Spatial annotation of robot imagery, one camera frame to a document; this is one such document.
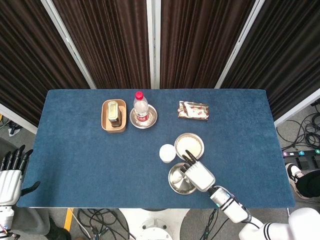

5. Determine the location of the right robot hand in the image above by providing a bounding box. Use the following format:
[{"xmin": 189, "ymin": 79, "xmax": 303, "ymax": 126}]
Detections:
[{"xmin": 180, "ymin": 149, "xmax": 216, "ymax": 193}]

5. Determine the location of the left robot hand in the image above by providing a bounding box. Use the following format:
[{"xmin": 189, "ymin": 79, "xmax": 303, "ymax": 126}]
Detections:
[{"xmin": 0, "ymin": 144, "xmax": 41, "ymax": 205}]

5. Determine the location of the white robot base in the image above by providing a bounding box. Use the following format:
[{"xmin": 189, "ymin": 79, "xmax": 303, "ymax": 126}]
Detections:
[{"xmin": 118, "ymin": 207, "xmax": 191, "ymax": 240}]

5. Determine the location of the steel bowl with powder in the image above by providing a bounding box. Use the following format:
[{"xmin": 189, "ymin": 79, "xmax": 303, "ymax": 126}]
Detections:
[{"xmin": 173, "ymin": 132, "xmax": 205, "ymax": 161}]

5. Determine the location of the white round cup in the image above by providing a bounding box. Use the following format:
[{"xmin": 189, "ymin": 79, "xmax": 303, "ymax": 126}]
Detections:
[{"xmin": 159, "ymin": 143, "xmax": 177, "ymax": 164}]

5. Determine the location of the empty metal plate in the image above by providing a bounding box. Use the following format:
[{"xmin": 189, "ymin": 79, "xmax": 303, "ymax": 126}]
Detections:
[{"xmin": 167, "ymin": 162, "xmax": 201, "ymax": 195}]

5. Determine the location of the crumpled foil snack packet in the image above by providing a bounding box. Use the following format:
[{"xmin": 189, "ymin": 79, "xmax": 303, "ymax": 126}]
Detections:
[{"xmin": 176, "ymin": 100, "xmax": 210, "ymax": 122}]

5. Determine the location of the steel saucer under bottle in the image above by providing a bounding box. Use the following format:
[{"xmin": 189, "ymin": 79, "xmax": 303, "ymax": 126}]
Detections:
[{"xmin": 129, "ymin": 103, "xmax": 159, "ymax": 130}]

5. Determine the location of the blue felt table mat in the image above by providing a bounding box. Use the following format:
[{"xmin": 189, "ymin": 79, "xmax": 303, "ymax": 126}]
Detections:
[{"xmin": 16, "ymin": 89, "xmax": 296, "ymax": 209}]

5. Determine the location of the clear bottle with red cap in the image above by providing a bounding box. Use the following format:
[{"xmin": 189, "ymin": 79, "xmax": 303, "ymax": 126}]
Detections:
[{"xmin": 133, "ymin": 91, "xmax": 150, "ymax": 123}]

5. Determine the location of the white and black sneaker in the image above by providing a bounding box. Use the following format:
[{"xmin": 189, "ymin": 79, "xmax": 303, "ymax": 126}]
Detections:
[{"xmin": 284, "ymin": 162, "xmax": 304, "ymax": 186}]

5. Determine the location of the black power strip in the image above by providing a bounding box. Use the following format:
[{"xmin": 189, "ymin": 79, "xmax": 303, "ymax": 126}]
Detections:
[{"xmin": 281, "ymin": 149, "xmax": 320, "ymax": 158}]

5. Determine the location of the black foot pedal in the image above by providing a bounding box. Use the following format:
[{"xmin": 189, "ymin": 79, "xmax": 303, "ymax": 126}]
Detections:
[{"xmin": 296, "ymin": 156, "xmax": 320, "ymax": 169}]

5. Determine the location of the black trouser leg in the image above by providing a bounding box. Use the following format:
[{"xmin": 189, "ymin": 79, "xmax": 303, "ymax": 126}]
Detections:
[{"xmin": 296, "ymin": 169, "xmax": 320, "ymax": 200}]

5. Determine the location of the olive rectangular tin can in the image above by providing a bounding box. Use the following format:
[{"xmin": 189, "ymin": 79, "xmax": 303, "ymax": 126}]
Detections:
[{"xmin": 107, "ymin": 100, "xmax": 123, "ymax": 128}]

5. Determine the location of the brown rectangular paper tray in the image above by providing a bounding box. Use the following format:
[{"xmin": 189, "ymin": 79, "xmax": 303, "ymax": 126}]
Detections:
[{"xmin": 101, "ymin": 98, "xmax": 129, "ymax": 133}]

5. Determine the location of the dark pleated partition screen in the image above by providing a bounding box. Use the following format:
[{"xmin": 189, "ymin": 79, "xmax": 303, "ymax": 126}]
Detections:
[
  {"xmin": 214, "ymin": 0, "xmax": 320, "ymax": 127},
  {"xmin": 146, "ymin": 0, "xmax": 266, "ymax": 90},
  {"xmin": 0, "ymin": 0, "xmax": 97, "ymax": 135},
  {"xmin": 41, "ymin": 0, "xmax": 161, "ymax": 90}
]

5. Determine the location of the black floor cable bundle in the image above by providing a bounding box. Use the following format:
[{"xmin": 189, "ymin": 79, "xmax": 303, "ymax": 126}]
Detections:
[
  {"xmin": 276, "ymin": 103, "xmax": 320, "ymax": 152},
  {"xmin": 73, "ymin": 208, "xmax": 132, "ymax": 240}
]

